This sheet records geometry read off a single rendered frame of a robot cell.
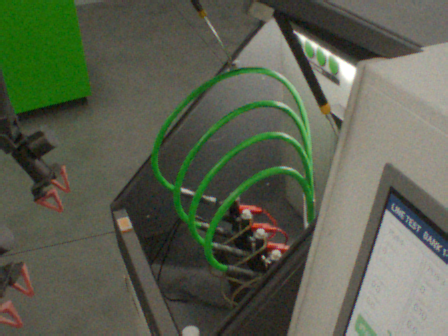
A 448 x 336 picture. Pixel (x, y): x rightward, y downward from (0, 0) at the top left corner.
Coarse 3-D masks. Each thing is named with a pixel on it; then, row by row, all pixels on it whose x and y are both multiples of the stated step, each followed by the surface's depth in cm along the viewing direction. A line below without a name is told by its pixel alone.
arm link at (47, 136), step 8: (40, 128) 155; (48, 128) 157; (0, 136) 152; (24, 136) 156; (32, 136) 154; (40, 136) 154; (48, 136) 155; (56, 136) 159; (0, 144) 153; (8, 144) 153; (16, 144) 154; (32, 144) 155; (40, 144) 154; (48, 144) 154; (56, 144) 157; (8, 152) 154; (40, 152) 156
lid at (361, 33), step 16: (256, 0) 82; (272, 0) 82; (288, 0) 83; (304, 0) 84; (320, 0) 85; (256, 16) 85; (304, 16) 85; (320, 16) 86; (336, 16) 87; (352, 16) 88; (336, 32) 88; (352, 32) 89; (368, 32) 90; (384, 32) 92; (368, 48) 92; (384, 48) 93; (400, 48) 94; (416, 48) 95
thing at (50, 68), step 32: (0, 0) 402; (32, 0) 411; (64, 0) 420; (0, 32) 411; (32, 32) 421; (64, 32) 430; (0, 64) 421; (32, 64) 431; (64, 64) 441; (32, 96) 441; (64, 96) 452
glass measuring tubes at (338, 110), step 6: (336, 108) 138; (342, 108) 137; (336, 114) 135; (342, 114) 135; (336, 120) 135; (342, 120) 133; (336, 138) 141; (330, 144) 143; (336, 144) 142; (330, 150) 143; (330, 156) 144; (330, 162) 145; (330, 168) 146
